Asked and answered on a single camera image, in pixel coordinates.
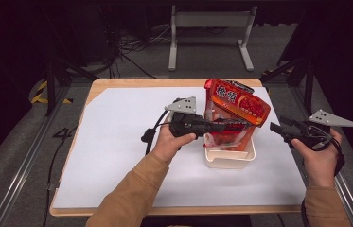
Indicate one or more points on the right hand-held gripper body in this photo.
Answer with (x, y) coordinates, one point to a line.
(328, 119)

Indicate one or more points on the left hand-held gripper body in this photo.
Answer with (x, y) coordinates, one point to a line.
(183, 105)

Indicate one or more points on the large orange food packet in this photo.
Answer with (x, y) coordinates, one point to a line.
(237, 101)

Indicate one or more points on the cream divided plastic box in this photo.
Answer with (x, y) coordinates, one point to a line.
(227, 159)

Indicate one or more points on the person's left hand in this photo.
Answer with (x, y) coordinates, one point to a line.
(166, 146)

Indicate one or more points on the person's right hand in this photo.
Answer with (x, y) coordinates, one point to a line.
(321, 167)

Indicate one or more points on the black metal stand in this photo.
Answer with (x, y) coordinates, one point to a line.
(50, 88)
(308, 85)

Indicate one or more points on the white table mat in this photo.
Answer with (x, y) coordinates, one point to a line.
(111, 142)

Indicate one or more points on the white metal stand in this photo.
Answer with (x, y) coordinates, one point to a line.
(212, 19)

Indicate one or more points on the yellow black hazard tape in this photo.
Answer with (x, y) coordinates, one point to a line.
(41, 94)

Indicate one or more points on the aluminium floor rail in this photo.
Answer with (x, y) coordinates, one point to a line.
(350, 201)
(22, 176)

